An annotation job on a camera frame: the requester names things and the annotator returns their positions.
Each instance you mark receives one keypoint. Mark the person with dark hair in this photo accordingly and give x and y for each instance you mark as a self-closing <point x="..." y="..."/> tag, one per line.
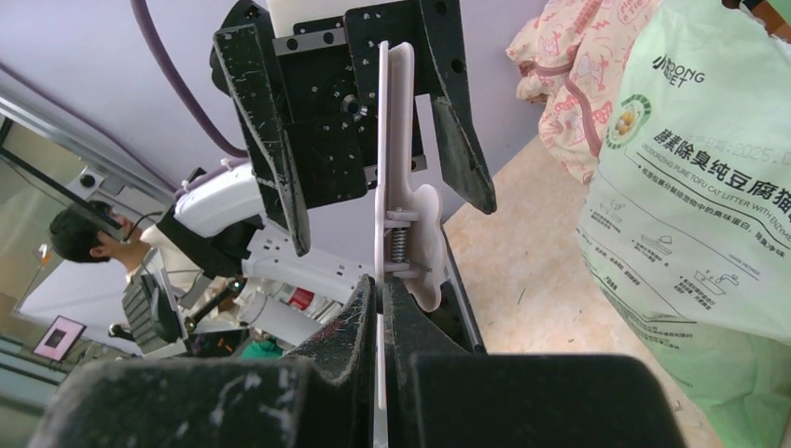
<point x="77" y="239"/>

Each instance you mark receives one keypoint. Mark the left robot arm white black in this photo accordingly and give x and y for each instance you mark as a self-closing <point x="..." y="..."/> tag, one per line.
<point x="225" y="225"/>

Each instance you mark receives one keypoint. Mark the green cat litter bag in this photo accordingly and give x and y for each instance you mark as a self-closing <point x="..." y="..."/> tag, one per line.
<point x="686" y="224"/>

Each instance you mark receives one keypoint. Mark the aluminium frame rail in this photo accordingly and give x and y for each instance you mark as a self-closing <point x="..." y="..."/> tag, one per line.
<point x="89" y="149"/>

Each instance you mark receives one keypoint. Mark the small black ruler piece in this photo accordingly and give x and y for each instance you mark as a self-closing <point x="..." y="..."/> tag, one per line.
<point x="408" y="239"/>

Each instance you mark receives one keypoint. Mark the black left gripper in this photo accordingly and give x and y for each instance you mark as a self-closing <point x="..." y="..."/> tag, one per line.
<point x="311" y="111"/>

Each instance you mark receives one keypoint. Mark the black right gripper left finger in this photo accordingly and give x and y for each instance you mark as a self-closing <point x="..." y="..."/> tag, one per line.
<point x="320" y="394"/>

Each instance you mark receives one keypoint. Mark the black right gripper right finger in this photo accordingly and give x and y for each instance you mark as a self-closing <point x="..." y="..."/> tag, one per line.
<point x="439" y="395"/>

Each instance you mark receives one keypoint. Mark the pink floral crumpled cloth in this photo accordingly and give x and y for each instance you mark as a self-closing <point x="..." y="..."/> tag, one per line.
<point x="571" y="59"/>

